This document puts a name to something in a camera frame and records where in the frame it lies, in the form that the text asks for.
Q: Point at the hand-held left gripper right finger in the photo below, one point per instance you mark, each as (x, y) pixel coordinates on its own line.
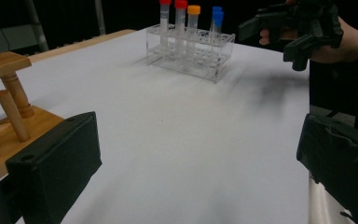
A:
(341, 161)

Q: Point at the wooden test tube rack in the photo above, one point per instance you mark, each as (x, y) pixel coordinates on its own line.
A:
(0, 63)

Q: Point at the clear acrylic test tube rack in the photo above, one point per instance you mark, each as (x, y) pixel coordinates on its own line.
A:
(199, 67)

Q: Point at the orange-capped test tube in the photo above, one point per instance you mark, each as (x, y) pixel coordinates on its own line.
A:
(193, 18)

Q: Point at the grey metal stand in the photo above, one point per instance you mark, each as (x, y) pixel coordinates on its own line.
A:
(37, 31)

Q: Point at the red-capped test tube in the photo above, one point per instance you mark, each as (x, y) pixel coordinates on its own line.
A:
(180, 18)
(164, 18)

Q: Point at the white table sheet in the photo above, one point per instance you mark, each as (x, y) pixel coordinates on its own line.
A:
(167, 140)

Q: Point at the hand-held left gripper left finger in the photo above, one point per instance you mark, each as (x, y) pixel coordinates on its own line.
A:
(56, 161)

